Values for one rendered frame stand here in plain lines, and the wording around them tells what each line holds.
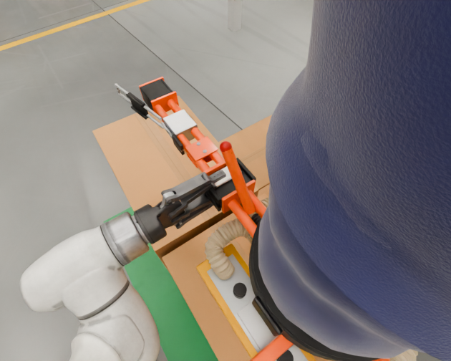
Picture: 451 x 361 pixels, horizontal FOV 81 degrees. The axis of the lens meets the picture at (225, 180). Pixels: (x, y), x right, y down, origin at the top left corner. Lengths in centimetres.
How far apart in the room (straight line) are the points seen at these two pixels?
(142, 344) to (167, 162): 63
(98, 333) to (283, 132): 47
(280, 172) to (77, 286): 44
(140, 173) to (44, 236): 134
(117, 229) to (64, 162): 204
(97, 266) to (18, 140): 249
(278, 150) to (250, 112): 243
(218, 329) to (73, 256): 43
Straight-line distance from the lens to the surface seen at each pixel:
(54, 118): 297
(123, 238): 52
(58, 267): 53
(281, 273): 28
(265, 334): 58
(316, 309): 27
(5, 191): 263
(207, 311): 80
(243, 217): 53
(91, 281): 53
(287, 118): 16
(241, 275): 61
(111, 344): 54
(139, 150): 108
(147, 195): 96
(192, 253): 84
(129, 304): 56
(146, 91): 78
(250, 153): 154
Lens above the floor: 174
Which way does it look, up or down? 57 degrees down
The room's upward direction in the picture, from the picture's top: straight up
